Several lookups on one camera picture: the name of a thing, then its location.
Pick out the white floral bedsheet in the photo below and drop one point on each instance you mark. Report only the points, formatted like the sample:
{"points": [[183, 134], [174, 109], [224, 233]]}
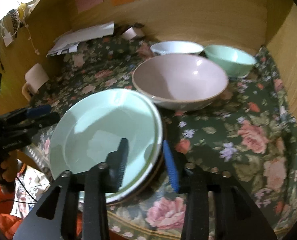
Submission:
{"points": [[42, 187]]}

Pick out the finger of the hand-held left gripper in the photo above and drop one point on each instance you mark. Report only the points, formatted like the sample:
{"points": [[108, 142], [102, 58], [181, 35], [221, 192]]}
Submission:
{"points": [[48, 118], [39, 110]]}

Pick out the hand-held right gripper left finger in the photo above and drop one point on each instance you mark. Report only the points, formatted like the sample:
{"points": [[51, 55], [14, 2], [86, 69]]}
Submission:
{"points": [[118, 165]]}

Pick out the pink bowl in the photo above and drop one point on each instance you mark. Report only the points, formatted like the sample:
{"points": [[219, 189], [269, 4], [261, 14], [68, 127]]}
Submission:
{"points": [[178, 80]]}

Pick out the dark floral tablecloth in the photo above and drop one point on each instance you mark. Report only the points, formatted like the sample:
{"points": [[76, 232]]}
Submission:
{"points": [[238, 130]]}

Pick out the person's left hand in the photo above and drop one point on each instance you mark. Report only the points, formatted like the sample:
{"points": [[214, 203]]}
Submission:
{"points": [[11, 167]]}

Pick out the pale pink mug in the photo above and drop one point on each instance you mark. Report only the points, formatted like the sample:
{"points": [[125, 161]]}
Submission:
{"points": [[37, 76]]}

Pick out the white bowl with black pattern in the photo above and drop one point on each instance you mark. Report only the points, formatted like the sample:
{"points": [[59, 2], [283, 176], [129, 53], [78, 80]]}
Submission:
{"points": [[176, 47]]}

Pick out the mint green bowl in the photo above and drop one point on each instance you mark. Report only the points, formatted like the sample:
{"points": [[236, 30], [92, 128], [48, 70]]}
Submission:
{"points": [[228, 57]]}

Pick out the dark braided headband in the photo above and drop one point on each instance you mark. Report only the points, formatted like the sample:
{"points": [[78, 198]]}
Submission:
{"points": [[12, 17]]}

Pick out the wooden desk hutch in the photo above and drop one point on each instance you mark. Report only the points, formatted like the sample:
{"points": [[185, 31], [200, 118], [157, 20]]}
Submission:
{"points": [[213, 12]]}

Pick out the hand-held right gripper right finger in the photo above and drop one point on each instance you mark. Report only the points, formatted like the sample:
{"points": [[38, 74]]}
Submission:
{"points": [[171, 167]]}

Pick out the stack of white papers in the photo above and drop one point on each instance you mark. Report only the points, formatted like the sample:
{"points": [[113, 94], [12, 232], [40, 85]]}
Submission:
{"points": [[88, 33]]}

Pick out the mint green plate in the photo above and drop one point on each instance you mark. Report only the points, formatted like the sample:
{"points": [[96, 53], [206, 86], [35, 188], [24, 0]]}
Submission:
{"points": [[96, 130]]}

